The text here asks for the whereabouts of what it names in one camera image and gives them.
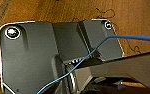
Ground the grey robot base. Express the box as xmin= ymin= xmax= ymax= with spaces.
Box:
xmin=0 ymin=19 xmax=125 ymax=94

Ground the blue cable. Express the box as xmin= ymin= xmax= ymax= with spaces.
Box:
xmin=35 ymin=34 xmax=150 ymax=94

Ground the thin black floor cord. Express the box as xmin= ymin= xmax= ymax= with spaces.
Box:
xmin=91 ymin=6 xmax=141 ymax=55

